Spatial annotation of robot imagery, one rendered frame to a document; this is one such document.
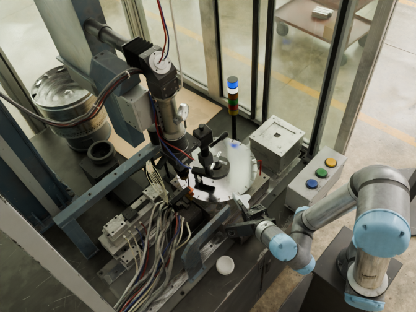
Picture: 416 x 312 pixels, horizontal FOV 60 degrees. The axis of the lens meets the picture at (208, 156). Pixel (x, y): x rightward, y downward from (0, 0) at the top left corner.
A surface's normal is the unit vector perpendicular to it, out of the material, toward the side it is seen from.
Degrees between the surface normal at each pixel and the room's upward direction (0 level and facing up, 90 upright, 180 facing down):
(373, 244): 82
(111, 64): 0
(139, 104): 90
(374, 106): 0
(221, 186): 0
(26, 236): 90
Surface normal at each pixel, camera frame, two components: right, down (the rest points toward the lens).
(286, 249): 0.32, 0.25
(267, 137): -0.08, -0.62
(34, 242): 0.73, 0.50
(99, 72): -0.63, 0.20
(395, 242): -0.39, 0.66
